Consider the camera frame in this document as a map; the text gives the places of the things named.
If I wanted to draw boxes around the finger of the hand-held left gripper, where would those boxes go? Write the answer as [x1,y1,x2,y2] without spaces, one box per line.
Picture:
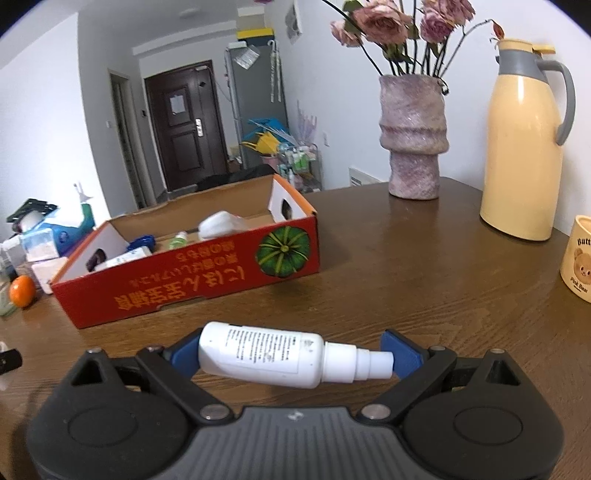
[0,349,23,376]

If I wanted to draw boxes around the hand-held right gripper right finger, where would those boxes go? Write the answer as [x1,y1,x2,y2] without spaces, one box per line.
[361,329,522,424]

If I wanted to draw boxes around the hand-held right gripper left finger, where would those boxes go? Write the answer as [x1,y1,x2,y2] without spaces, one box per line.
[69,330,232,425]

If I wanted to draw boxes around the red cardboard box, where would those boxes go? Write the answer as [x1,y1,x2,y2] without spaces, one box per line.
[50,174,320,329]

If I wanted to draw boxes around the white spray bottle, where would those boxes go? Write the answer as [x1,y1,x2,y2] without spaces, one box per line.
[198,322,394,389]

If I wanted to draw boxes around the red and white lint brush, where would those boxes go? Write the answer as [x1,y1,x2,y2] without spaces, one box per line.
[198,211,250,241]

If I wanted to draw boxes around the orange fruit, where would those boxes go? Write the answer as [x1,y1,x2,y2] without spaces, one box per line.
[9,275,37,308]

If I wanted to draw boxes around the white tissue box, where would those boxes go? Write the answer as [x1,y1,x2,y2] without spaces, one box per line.
[30,256,69,295]

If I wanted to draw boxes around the blue tissue pack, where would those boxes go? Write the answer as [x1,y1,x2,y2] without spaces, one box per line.
[21,203,95,259]

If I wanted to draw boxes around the black flat plastic object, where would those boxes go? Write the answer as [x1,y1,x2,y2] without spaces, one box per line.
[6,198,58,227]

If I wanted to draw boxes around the yellow bear mug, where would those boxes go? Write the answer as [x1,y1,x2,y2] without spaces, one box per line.
[560,215,591,303]

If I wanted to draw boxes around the storage cart with bottles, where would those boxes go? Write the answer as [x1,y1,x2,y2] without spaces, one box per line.
[277,143,322,192]

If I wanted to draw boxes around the dark brown entrance door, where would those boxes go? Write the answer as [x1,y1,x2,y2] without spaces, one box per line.
[144,60,229,192]

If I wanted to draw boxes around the pink textured vase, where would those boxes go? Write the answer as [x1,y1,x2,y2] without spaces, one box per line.
[379,75,450,200]

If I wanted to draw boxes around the grey interior door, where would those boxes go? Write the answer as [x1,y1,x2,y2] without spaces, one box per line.
[108,69,148,208]

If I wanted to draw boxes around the yellow plastic item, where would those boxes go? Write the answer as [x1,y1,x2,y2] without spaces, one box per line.
[240,131,280,155]

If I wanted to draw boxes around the blue plastic rack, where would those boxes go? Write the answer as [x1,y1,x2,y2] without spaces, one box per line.
[247,117,287,139]

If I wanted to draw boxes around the purple dried grass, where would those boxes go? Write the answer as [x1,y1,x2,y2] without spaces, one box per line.
[298,104,319,146]

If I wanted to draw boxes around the grey refrigerator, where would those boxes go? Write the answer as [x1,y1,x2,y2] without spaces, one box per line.
[225,41,289,169]

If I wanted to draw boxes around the hanging folded umbrella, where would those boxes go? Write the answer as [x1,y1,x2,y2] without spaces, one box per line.
[269,39,283,104]

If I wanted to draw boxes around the dried pink roses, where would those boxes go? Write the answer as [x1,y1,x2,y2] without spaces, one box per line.
[323,0,506,77]

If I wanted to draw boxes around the white wall radiator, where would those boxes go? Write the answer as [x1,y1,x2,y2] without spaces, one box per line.
[347,166,389,188]

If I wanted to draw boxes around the yellow thermos jug grey handle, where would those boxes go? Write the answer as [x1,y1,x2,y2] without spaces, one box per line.
[479,39,576,242]

